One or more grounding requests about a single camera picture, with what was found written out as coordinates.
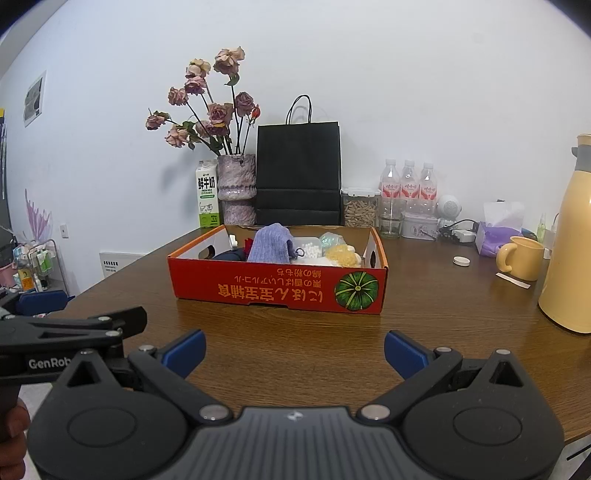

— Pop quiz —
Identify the white paper strip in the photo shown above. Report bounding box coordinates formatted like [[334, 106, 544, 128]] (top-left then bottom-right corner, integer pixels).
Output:
[[495, 272, 533, 291]]

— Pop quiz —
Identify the metal wire storage rack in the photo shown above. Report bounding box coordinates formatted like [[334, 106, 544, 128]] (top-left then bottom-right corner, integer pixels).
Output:
[[9, 237, 70, 296]]

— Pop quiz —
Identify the wall poster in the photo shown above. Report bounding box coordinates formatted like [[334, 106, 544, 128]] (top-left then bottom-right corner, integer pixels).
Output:
[[23, 70, 48, 127]]

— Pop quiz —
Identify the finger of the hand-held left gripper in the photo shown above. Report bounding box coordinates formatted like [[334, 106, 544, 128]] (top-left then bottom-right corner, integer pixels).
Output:
[[0, 306, 148, 356], [0, 290, 77, 319]]

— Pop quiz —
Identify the person's left hand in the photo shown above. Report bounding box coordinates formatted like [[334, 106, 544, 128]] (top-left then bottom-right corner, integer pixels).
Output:
[[0, 399, 32, 480]]

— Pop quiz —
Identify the purple tissue pack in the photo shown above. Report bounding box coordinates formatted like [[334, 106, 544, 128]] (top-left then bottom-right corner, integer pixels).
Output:
[[475, 199, 526, 257]]

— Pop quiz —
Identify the clear box of cotton swabs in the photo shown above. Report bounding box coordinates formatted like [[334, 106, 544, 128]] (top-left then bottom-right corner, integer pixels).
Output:
[[292, 236, 324, 266]]

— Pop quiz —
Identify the black paper bag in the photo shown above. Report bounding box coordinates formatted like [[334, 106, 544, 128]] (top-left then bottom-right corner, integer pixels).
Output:
[[255, 95, 343, 227]]

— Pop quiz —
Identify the yellow fluffy plush toy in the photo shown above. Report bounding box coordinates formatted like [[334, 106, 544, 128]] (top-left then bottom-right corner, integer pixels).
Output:
[[318, 244, 365, 268]]

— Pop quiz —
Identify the purple ceramic vase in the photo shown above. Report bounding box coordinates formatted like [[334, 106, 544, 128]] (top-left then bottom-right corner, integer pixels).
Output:
[[216, 154, 258, 227]]

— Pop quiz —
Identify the yellow thermos jug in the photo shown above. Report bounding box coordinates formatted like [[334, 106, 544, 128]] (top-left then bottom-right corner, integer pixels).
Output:
[[538, 134, 591, 334]]

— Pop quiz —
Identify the clear jar of brown pellets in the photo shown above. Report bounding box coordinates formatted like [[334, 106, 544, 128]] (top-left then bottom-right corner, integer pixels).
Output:
[[341, 187, 382, 228]]

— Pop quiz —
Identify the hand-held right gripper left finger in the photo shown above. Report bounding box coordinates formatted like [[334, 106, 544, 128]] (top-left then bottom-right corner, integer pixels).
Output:
[[53, 329, 234, 423]]

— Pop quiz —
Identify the white round device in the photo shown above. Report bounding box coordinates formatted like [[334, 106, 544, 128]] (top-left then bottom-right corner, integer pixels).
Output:
[[436, 194, 464, 227]]

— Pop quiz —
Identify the clear water bottle red label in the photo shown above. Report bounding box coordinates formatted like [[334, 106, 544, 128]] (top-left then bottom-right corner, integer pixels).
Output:
[[380, 158, 402, 200], [400, 159, 420, 200], [418, 161, 438, 201]]

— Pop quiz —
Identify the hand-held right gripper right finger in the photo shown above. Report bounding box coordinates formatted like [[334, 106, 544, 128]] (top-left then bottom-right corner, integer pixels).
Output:
[[358, 330, 539, 423]]

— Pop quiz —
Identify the white patterned tin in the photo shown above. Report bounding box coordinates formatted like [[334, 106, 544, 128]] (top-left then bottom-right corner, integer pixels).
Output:
[[401, 213, 439, 241]]

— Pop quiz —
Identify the purple flower wall decal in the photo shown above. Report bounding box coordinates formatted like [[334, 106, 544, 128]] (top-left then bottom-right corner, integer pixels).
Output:
[[23, 188, 54, 245]]

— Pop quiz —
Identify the brown wooden desktop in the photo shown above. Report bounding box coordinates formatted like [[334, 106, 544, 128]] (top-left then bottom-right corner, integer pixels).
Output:
[[55, 224, 591, 446]]

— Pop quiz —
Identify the red cardboard box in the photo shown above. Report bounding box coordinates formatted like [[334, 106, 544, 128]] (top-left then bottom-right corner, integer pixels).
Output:
[[167, 224, 389, 315]]

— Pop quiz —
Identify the yellow mug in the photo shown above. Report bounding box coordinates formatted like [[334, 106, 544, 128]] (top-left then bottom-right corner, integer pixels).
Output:
[[496, 236, 546, 282]]

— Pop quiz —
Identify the dried pink rose bouquet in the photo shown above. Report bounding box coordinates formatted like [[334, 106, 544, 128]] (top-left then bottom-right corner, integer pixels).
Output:
[[145, 46, 263, 158]]

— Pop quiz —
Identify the green white milk carton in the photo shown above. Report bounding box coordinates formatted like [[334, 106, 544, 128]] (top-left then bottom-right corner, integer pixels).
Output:
[[198, 159, 219, 228]]

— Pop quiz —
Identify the clear drinking glass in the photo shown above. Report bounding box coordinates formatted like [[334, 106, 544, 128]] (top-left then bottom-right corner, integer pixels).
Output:
[[379, 198, 406, 240]]

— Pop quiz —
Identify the blue knitted cloth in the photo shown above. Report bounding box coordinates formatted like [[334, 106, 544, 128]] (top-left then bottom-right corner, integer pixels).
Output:
[[246, 223, 296, 264]]

